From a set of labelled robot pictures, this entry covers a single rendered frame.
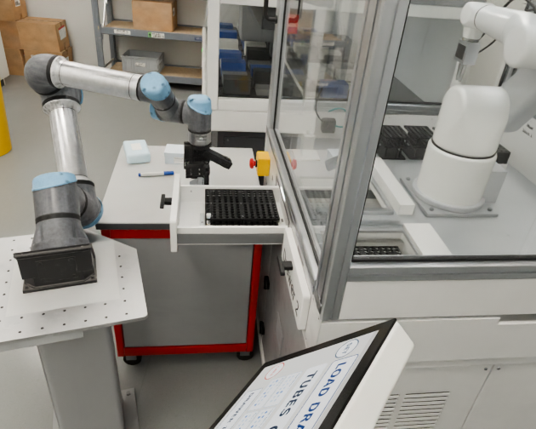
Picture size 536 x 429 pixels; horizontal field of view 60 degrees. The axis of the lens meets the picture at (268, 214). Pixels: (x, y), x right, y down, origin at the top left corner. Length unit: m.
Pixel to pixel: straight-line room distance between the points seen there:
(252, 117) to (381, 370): 1.70
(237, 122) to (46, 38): 3.78
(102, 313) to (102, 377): 0.36
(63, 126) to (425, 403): 1.34
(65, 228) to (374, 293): 0.82
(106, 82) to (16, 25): 4.35
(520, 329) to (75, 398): 1.29
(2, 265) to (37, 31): 4.39
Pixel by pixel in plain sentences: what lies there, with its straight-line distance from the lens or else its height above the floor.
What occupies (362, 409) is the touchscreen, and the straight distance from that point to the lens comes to 0.59.
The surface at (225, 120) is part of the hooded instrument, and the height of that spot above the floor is 0.86.
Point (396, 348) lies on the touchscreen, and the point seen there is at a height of 1.18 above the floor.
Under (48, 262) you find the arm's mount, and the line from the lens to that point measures 1.35.
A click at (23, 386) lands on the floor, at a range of 2.22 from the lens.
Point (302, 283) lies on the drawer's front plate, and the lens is 1.13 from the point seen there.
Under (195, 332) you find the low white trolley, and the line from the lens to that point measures 1.98.
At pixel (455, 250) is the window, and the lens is 1.02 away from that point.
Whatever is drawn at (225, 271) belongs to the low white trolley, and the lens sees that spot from 1.76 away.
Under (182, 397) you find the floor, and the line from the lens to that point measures 2.05.
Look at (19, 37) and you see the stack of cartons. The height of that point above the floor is 0.40.
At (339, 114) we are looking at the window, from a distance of 0.94.
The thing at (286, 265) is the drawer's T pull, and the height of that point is 0.91.
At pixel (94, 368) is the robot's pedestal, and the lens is 1.58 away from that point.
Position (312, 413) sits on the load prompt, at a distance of 0.61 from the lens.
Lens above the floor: 1.65
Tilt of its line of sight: 32 degrees down
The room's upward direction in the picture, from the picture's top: 5 degrees clockwise
